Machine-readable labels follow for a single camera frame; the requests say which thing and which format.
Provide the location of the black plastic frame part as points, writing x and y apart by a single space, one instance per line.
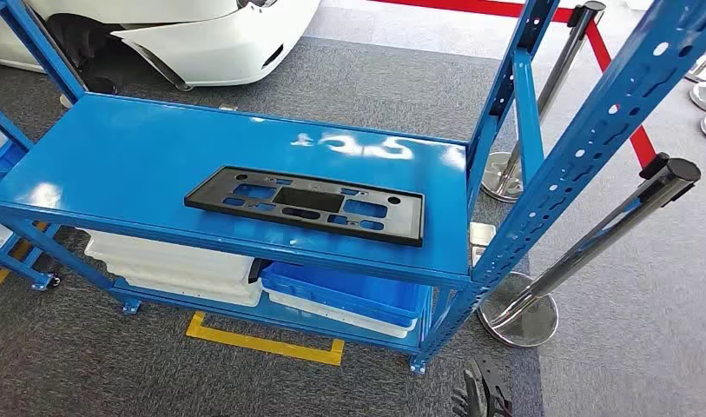
404 221

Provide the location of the blue plastic bin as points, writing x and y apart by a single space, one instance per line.
341 290

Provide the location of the white car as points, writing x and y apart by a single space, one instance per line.
214 40

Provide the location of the silver floor socket plate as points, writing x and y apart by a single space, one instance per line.
228 107
482 236

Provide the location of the blue metal cart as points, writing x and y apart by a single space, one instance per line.
1 167

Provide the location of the chrome stanchion post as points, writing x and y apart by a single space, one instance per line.
559 69
617 224

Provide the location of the blue metal shelf rack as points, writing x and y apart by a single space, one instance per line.
128 155

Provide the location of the red barrier belt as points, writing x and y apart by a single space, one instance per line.
643 147
490 6

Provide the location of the white plastic tray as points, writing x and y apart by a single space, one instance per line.
352 322
157 253
214 290

